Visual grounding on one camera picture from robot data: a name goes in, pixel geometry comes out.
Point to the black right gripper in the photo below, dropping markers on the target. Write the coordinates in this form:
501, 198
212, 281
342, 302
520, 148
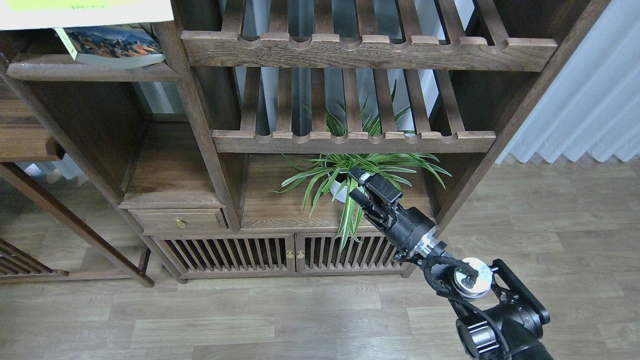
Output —
409, 230

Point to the blue landscape cover book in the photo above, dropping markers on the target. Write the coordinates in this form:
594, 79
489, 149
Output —
119, 46

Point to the yellow cover book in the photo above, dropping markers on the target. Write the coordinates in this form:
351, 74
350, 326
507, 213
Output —
33, 14

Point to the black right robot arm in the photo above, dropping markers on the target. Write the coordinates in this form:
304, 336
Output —
498, 317

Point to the white plant pot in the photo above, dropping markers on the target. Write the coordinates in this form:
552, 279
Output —
341, 189

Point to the dark wooden bookshelf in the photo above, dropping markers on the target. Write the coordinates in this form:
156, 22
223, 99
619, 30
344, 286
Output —
200, 136

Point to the brass drawer knob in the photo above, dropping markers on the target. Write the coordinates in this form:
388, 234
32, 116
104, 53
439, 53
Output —
180, 223

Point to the white pleated curtain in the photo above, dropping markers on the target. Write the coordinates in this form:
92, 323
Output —
592, 108

